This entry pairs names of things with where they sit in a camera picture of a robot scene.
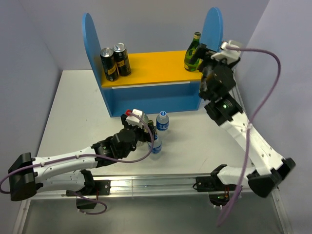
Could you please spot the clear Chang bottle front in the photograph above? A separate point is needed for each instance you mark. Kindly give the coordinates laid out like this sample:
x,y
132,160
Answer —
x,y
139,143

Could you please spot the blue and yellow shelf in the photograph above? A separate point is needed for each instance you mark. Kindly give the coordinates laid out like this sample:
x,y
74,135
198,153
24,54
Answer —
x,y
158,80

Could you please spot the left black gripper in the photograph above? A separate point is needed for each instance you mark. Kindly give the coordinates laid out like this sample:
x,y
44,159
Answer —
x,y
144,136

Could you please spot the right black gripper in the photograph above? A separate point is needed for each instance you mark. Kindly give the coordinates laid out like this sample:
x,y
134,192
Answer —
x,y
201,50

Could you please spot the front water bottle blue label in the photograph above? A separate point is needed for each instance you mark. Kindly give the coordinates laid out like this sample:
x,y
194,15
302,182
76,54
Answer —
x,y
157,147

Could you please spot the water bottle blue label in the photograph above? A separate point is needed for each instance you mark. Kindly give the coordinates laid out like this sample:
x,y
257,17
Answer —
x,y
162,121
157,147

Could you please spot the clear chang bottle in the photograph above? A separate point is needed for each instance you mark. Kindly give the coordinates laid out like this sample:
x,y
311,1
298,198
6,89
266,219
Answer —
x,y
139,143
145,119

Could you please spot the rear black gold can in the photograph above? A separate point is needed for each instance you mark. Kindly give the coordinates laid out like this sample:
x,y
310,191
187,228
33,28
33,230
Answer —
x,y
122,59

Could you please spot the front black gold can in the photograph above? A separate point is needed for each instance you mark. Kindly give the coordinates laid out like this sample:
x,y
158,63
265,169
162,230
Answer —
x,y
109,64

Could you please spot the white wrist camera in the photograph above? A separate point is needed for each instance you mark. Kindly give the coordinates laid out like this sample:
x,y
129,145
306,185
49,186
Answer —
x,y
230,55
134,117

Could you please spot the clear Chang bottle rear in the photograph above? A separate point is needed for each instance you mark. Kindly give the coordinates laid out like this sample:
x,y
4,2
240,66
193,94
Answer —
x,y
145,119

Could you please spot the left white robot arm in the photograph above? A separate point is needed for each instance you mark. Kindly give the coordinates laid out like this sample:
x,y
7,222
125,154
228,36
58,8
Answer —
x,y
31,175

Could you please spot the aluminium side rail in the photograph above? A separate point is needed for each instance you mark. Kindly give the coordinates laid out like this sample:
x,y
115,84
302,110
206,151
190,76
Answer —
x,y
237,90

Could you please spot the green Perrier bottle yellow label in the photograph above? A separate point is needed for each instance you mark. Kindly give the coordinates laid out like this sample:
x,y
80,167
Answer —
x,y
189,64

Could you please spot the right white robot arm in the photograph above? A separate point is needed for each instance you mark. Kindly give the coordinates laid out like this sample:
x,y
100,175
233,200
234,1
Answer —
x,y
269,168

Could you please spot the black gold can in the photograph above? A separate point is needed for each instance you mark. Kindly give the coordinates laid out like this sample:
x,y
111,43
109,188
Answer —
x,y
109,64
122,59

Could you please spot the green Perrier bottle red label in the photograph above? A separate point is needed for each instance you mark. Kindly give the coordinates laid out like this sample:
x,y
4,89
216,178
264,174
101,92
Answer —
x,y
152,125

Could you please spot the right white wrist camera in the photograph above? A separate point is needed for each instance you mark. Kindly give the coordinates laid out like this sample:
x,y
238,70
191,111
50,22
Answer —
x,y
230,55

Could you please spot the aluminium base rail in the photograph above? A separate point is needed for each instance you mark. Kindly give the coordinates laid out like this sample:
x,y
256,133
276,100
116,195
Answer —
x,y
151,185

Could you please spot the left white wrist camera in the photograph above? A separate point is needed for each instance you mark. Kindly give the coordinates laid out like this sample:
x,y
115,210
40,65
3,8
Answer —
x,y
134,117

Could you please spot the rear water bottle blue label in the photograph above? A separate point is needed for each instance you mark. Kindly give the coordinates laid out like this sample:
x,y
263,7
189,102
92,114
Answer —
x,y
162,121

